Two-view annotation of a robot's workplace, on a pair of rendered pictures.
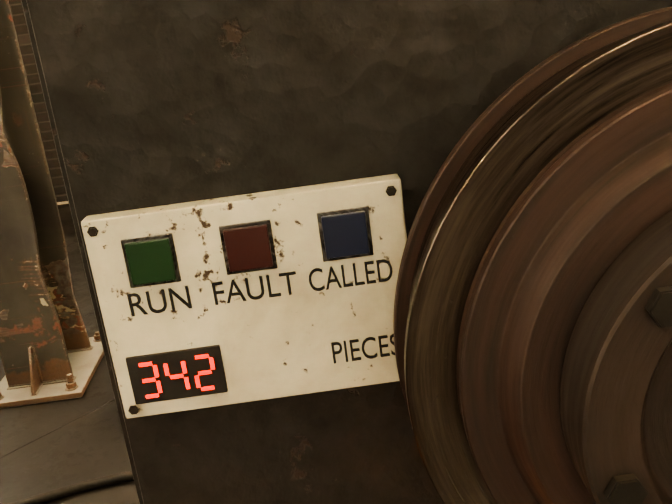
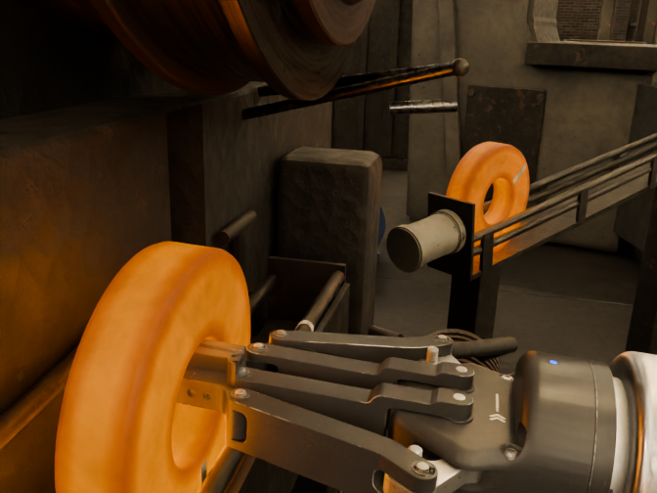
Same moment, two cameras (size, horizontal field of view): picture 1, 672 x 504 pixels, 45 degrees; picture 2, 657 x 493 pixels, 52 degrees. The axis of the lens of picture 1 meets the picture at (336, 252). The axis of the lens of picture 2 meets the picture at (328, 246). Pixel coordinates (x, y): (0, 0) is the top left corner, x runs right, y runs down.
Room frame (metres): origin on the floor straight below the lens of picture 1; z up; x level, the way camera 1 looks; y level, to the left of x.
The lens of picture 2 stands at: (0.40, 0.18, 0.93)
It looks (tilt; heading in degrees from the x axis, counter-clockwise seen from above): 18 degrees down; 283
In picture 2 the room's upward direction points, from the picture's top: 2 degrees clockwise
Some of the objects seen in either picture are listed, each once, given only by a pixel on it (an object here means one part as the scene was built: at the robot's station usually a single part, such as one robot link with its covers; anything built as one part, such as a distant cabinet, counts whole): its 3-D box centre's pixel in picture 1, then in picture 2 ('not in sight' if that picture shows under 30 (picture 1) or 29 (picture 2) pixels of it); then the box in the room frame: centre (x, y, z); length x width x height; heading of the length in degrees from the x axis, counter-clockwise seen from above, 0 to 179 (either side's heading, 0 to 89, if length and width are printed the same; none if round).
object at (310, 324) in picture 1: (258, 299); not in sight; (0.65, 0.07, 1.15); 0.26 x 0.02 x 0.18; 91
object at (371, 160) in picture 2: not in sight; (325, 260); (0.56, -0.51, 0.68); 0.11 x 0.08 x 0.24; 1
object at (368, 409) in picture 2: not in sight; (343, 415); (0.45, -0.09, 0.76); 0.11 x 0.01 x 0.04; 2
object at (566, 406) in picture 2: not in sight; (494, 427); (0.38, -0.10, 0.76); 0.09 x 0.08 x 0.07; 1
